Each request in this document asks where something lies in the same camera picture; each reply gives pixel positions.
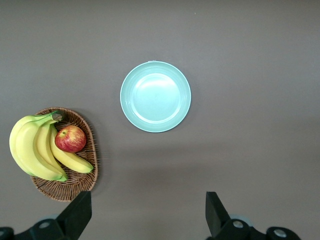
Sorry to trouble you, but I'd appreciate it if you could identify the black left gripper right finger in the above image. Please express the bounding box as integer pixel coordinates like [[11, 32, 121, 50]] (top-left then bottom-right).
[[205, 191, 301, 240]]

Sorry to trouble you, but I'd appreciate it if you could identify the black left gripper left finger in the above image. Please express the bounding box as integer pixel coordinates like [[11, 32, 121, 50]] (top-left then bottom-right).
[[0, 190, 93, 240]]

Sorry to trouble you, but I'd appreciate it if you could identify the light green round plate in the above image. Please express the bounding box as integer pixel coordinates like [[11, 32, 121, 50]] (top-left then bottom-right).
[[119, 61, 193, 133]]

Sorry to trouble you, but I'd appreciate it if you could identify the brown wicker basket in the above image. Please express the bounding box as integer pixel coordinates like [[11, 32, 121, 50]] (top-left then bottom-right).
[[29, 107, 101, 203]]

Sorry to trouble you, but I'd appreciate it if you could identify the red yellow apple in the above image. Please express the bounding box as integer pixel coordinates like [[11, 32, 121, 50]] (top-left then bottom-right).
[[54, 125, 87, 154]]

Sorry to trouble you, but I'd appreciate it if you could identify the yellow banana bunch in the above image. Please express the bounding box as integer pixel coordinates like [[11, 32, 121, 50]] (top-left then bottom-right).
[[9, 110, 95, 183]]

